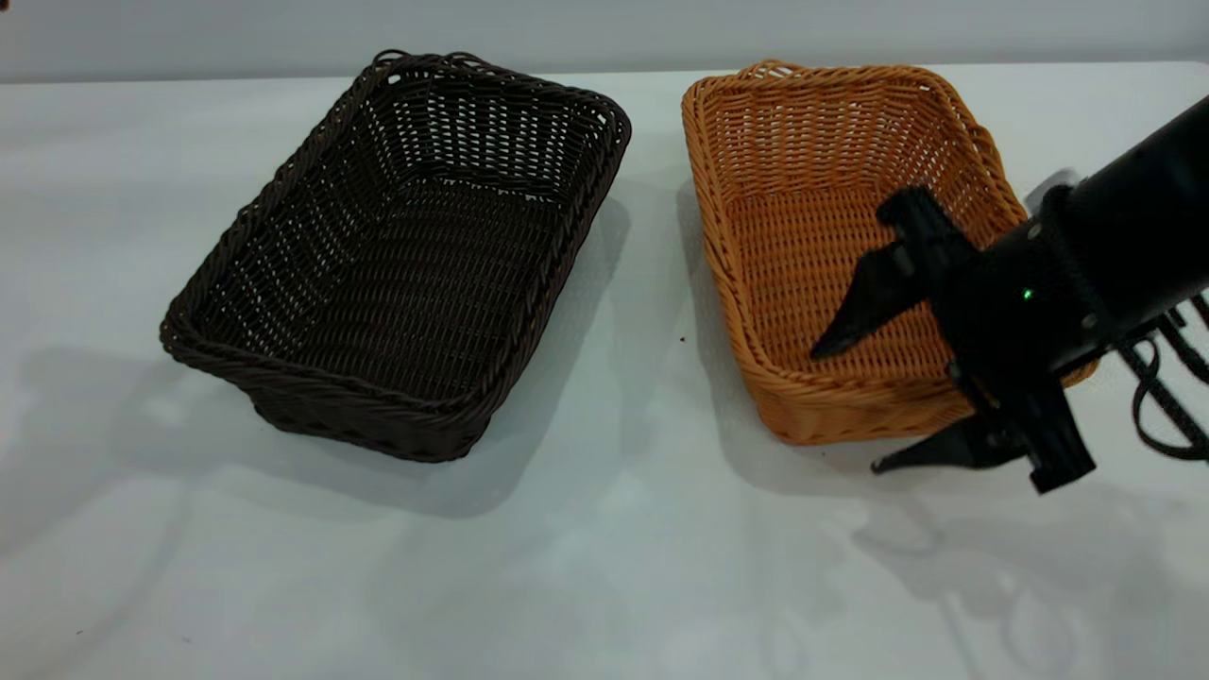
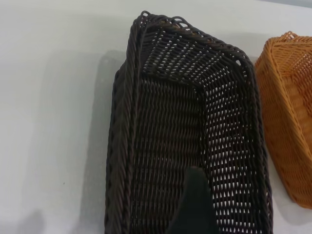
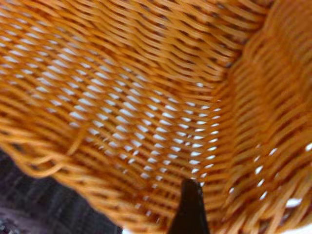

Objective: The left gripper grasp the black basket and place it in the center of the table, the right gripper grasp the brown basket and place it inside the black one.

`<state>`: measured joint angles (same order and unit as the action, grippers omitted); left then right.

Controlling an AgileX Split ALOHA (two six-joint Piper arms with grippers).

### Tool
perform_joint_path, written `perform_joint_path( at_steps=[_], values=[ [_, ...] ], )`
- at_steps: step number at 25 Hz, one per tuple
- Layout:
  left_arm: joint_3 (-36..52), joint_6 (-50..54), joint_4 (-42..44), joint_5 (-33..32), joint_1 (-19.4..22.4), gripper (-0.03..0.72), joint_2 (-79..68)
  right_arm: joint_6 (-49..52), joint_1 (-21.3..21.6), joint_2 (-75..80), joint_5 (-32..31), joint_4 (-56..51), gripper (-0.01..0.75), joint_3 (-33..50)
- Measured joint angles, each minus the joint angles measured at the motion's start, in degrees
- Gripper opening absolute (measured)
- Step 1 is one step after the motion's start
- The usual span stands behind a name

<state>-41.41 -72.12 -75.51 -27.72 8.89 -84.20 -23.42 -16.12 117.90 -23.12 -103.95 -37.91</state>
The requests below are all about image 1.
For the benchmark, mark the black wicker basket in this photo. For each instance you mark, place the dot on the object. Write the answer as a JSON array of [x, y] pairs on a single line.
[[416, 283]]

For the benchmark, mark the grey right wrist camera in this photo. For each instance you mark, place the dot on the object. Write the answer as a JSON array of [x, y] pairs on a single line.
[[1050, 187]]

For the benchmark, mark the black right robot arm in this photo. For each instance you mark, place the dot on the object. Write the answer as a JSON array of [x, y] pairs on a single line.
[[1152, 208]]

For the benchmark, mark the orange wicker basket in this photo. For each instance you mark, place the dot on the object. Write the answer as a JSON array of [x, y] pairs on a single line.
[[803, 189]]

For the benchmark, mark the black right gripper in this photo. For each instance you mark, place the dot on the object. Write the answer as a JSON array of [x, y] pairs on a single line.
[[1011, 302]]

